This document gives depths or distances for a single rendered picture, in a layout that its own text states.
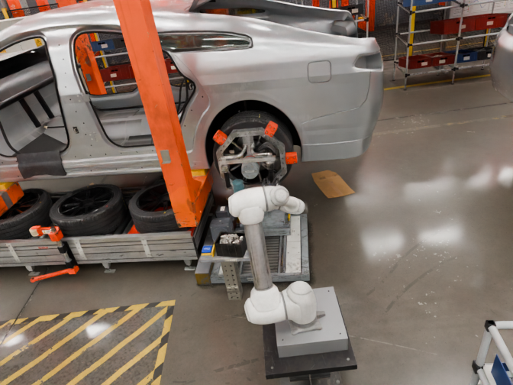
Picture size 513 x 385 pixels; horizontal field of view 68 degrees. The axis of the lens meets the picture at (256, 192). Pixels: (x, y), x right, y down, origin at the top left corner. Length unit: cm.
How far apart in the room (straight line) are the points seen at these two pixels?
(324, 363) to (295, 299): 40
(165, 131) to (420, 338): 215
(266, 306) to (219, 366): 75
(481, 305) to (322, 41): 214
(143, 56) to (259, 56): 85
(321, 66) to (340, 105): 33
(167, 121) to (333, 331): 165
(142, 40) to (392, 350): 245
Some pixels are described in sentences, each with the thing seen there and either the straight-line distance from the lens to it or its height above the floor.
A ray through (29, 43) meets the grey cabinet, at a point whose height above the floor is 154.
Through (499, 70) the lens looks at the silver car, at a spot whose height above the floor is 103.
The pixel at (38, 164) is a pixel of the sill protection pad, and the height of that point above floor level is 91.
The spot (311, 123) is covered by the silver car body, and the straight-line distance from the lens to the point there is 307.
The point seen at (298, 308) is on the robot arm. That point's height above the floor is 60.
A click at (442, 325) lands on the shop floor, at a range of 297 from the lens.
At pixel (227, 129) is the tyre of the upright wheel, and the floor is 112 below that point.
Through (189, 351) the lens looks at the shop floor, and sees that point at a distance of 287.
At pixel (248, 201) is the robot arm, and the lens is 195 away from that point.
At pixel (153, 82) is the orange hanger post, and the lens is 257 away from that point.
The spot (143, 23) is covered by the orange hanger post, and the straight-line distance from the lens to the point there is 251.
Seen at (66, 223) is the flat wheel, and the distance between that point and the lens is 371.
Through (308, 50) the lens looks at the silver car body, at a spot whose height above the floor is 162.
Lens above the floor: 221
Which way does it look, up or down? 31 degrees down
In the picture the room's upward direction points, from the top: 8 degrees counter-clockwise
